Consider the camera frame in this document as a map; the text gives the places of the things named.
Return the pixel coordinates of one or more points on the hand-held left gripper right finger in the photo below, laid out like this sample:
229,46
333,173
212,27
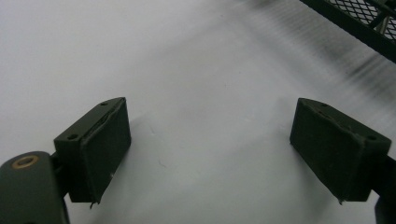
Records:
336,149

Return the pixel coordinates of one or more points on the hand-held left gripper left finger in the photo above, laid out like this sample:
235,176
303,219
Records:
96,149

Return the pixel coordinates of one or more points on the black metal mesh rack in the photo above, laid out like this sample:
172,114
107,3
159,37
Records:
367,25

